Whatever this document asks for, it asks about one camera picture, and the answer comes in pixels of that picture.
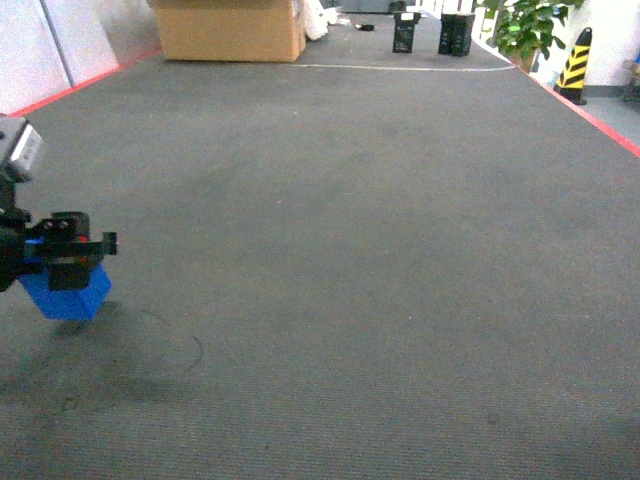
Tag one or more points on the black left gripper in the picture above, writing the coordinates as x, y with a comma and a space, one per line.
70, 260

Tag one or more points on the blue rectangular plastic part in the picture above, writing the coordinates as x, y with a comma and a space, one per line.
73, 305

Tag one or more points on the large cardboard box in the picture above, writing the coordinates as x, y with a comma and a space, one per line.
231, 31

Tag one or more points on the white foam packaging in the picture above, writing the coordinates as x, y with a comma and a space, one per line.
317, 19

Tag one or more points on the black box left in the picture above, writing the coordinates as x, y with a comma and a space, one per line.
405, 23

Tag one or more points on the black box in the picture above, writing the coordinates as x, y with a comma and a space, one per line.
456, 34
405, 23

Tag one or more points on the black box right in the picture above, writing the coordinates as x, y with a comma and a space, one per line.
456, 34

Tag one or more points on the green potted plant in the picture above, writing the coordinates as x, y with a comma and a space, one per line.
523, 29

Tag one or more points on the yellow black traffic cone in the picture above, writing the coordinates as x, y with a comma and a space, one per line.
570, 83

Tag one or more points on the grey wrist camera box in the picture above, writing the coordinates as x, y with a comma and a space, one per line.
22, 149

